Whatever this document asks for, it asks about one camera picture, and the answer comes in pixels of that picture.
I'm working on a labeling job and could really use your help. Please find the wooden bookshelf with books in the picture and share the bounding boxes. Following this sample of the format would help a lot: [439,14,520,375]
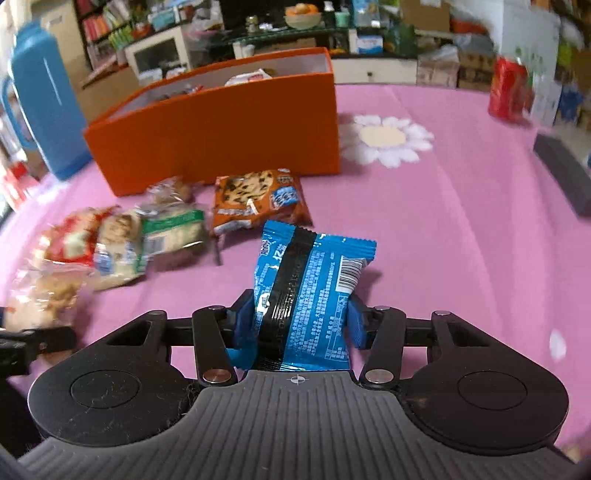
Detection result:
[73,0,153,54]

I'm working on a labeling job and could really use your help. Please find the orange storage box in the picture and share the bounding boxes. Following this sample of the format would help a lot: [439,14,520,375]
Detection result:
[84,48,341,197]

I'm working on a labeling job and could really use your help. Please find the red white snack packet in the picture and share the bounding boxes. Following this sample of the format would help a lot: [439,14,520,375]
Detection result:
[29,206,144,291]

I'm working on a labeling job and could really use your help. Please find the blue thermos jug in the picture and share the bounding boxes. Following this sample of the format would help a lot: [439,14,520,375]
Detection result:
[1,20,92,181]

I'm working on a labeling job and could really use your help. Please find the black rectangular box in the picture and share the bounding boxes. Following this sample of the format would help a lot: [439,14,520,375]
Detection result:
[533,134,591,218]

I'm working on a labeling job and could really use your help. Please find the white microwave cabinet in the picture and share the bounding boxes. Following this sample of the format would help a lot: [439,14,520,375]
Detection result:
[124,25,192,77]

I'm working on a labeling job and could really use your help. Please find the blue snack packet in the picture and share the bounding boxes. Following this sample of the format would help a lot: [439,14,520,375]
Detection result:
[228,220,377,371]

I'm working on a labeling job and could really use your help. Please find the orange chocolate cookie packet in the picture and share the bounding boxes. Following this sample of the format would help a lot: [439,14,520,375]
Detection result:
[211,169,312,237]

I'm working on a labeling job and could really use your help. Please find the fruit bowl with oranges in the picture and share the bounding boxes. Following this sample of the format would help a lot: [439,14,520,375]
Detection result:
[284,3,322,30]

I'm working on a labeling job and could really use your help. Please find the pink floral tablecloth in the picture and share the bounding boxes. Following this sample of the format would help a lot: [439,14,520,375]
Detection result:
[1,85,590,454]

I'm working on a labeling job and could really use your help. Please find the clear peanut snack bag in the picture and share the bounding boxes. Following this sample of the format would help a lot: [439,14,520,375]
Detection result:
[3,265,92,332]

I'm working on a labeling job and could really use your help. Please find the red soda can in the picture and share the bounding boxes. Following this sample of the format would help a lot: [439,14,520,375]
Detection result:
[488,56,529,123]

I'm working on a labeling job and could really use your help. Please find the green white snack packet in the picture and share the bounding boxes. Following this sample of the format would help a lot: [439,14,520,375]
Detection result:
[135,177,208,273]

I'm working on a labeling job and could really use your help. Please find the white tv cabinet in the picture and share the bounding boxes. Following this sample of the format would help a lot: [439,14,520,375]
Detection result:
[332,58,417,85]

